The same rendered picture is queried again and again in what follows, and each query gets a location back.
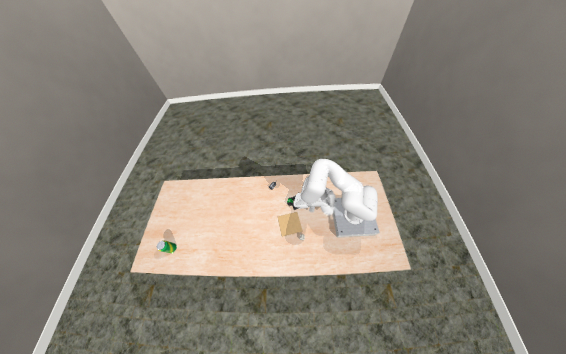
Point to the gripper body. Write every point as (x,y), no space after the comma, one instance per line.
(299,202)

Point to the tan square mat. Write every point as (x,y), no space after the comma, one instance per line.
(289,224)

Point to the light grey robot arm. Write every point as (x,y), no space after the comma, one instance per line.
(354,194)

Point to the green drink can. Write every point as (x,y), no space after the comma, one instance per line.
(165,246)

